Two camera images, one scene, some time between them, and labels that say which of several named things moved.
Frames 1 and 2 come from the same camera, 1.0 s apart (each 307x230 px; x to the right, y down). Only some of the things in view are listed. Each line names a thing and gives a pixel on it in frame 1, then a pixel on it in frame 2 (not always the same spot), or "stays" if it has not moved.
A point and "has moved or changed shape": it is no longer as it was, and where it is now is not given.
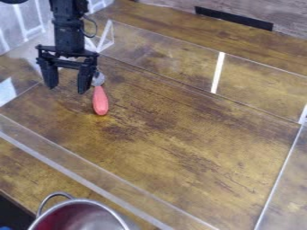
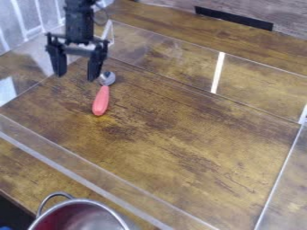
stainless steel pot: [78, 215] stays
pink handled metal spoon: [101, 95] has moved or changed shape
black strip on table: [222, 15] stays
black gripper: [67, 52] → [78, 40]
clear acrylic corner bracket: [102, 39] stays
